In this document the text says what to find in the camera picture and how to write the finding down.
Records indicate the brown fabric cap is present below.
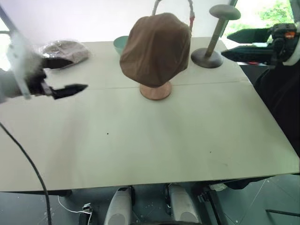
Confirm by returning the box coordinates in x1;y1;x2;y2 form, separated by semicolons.
119;13;192;86

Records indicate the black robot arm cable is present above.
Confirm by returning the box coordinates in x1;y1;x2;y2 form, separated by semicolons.
0;121;52;225

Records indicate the black fabric cover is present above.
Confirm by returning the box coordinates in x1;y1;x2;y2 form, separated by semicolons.
251;62;300;160

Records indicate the teal bowl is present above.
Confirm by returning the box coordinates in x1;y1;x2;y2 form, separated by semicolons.
113;36;130;57

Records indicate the white wrapped curved handle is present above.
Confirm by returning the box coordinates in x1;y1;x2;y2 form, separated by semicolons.
152;0;196;36

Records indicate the round wooden hat stand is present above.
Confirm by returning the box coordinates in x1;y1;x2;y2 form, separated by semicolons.
139;81;173;102

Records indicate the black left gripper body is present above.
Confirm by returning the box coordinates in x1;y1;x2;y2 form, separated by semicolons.
24;54;52;97

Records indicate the silver right robot leg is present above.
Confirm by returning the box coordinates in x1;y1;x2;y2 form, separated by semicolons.
166;184;203;225

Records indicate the black table frame bracket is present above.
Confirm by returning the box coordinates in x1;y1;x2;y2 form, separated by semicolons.
196;184;227;225

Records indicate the thin white cable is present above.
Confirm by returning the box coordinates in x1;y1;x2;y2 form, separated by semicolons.
57;195;92;215

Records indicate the silver robot leg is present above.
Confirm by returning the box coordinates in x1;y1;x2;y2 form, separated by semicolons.
166;184;203;225
103;187;134;225

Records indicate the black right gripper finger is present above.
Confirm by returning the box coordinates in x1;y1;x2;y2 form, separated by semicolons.
220;45;276;65
226;27;274;44

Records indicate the silver left robot leg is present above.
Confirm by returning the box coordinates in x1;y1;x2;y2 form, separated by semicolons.
103;187;134;225

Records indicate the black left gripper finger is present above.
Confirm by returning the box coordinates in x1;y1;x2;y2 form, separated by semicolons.
50;83;89;100
43;58;74;69

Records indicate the grey mushroom-shaped hat stand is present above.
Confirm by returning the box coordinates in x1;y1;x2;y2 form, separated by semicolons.
190;4;242;69

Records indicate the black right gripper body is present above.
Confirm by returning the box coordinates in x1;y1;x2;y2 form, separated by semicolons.
268;23;297;63

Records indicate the cap in clear plastic bag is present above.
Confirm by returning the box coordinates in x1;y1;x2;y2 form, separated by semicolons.
38;40;91;70

